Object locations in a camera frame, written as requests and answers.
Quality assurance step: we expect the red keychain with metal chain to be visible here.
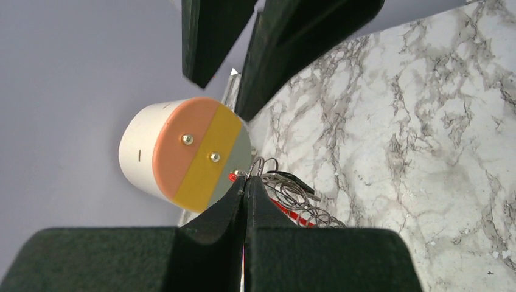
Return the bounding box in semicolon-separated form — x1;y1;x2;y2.
228;156;346;228

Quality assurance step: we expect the round pastel drawer cabinet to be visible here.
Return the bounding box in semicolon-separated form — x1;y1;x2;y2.
118;97;252;213

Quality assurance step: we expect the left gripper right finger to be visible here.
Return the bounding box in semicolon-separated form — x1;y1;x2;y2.
244;176;422;291

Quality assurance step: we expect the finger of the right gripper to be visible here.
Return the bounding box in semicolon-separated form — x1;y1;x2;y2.
235;0;384;122
181;0;256;89

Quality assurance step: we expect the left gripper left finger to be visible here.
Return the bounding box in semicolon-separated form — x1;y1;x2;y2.
1;177;246;291

